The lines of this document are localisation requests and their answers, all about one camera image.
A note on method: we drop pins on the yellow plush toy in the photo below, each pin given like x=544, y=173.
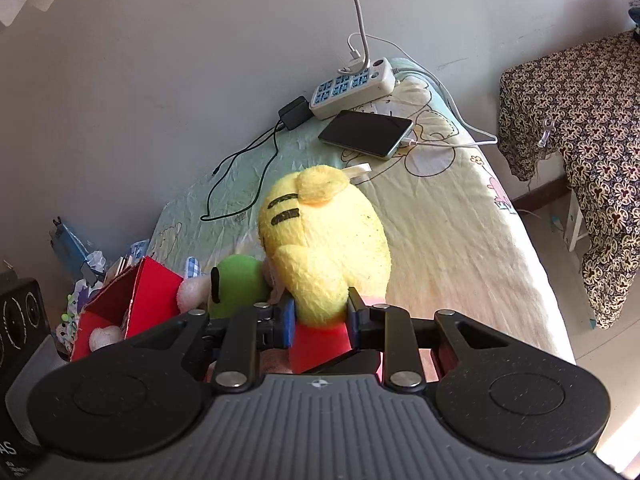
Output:
x=325, y=240

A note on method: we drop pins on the white fluffy plush ball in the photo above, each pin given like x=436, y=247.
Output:
x=106, y=338

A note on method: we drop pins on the white table leg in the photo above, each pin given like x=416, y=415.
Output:
x=576, y=220

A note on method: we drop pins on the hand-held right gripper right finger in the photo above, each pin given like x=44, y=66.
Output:
x=353, y=327

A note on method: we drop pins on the blue plastic packet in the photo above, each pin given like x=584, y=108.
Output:
x=72, y=247

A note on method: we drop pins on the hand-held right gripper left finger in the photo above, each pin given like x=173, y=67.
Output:
x=288, y=321

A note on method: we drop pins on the black power adapter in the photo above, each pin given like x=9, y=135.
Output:
x=294, y=112

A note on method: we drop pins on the white power strip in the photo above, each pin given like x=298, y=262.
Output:
x=350, y=87

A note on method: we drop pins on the black smartphone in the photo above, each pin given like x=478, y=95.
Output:
x=367, y=132

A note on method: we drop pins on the pink plush toy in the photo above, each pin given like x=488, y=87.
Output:
x=192, y=292

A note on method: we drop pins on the cartoon print bed sheet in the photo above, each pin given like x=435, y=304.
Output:
x=450, y=240

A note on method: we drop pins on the green plush toy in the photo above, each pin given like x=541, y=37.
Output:
x=240, y=280

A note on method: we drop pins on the red cardboard box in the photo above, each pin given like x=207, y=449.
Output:
x=150, y=290

